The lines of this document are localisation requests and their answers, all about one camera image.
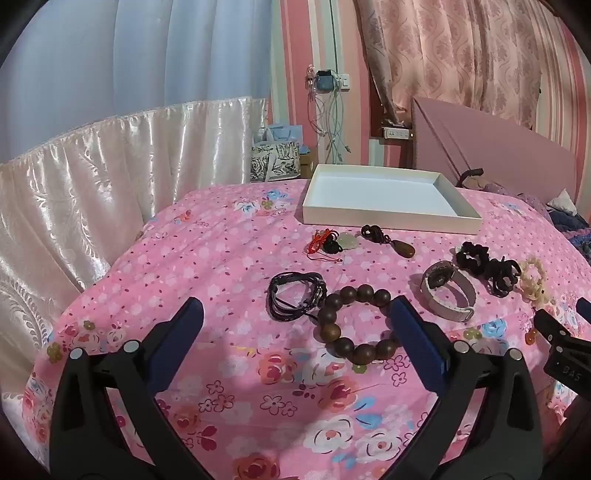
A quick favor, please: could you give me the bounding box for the white shallow tray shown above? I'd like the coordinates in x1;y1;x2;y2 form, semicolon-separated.
302;164;483;236

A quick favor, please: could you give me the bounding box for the jade pendant with black cord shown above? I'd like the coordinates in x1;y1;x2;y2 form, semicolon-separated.
323;231;360;254

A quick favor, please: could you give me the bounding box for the bundle of white cables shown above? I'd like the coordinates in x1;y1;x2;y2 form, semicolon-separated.
308;90;352;162

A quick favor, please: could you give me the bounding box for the white satin curtain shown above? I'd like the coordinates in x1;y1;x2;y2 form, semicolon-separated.
0;96;269;462

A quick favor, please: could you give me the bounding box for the light blue paper bag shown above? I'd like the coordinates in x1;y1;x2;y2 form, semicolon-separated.
263;124;303;145

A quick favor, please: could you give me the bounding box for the pink patterned curtain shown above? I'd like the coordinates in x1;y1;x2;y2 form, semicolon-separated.
353;0;583;130

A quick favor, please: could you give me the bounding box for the amber bead charm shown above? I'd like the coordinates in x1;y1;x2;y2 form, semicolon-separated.
524;307;541;346

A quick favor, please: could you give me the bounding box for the black braided leather bracelet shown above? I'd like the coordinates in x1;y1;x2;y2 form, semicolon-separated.
267;271;328;321

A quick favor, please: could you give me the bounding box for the brown wooden pendant necklace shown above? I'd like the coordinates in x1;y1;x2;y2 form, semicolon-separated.
360;224;416;259

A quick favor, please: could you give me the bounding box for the pink headboard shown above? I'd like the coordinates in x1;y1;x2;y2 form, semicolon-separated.
411;96;578;206

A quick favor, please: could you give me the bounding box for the purple dotted cloth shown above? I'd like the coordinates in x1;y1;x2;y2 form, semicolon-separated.
480;181;550;217

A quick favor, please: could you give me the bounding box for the red braided cord charm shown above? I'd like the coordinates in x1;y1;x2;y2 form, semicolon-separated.
305;227;345;266

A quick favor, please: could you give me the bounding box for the cardboard box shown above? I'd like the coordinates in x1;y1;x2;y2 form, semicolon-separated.
299;148;319;180

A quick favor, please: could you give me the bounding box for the brown wooden bead bracelet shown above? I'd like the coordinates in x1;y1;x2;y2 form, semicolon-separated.
315;284;404;365

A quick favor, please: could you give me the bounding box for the cream bead bracelet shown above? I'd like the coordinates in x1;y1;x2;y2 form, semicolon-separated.
517;257;555;304

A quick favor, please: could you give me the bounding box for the black and white floral tote bag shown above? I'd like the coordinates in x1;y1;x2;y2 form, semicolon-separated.
250;141;303;183

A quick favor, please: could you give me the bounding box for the brown garment with black strap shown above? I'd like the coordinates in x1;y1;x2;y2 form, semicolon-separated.
455;168;490;191

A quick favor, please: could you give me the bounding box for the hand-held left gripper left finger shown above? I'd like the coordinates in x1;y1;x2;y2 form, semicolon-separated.
48;296;206;480

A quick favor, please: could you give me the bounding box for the pink floral bedsheet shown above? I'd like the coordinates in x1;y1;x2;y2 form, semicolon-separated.
23;178;591;480

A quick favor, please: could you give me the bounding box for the light blue curtain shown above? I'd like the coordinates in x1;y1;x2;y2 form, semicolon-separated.
0;0;278;162

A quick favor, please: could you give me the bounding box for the wristwatch with white band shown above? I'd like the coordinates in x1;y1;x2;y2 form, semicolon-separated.
420;259;476;323

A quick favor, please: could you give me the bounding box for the black scrunchie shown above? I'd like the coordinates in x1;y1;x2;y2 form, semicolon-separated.
455;240;485;273
482;257;522;297

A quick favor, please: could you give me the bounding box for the white cloth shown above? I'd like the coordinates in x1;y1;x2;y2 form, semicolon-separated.
547;188;578;215

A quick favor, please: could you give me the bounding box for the dark blue plaid cloth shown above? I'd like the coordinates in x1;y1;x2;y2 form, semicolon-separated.
545;205;591;264

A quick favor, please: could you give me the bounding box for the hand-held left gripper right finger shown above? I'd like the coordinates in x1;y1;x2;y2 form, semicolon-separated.
383;295;546;480

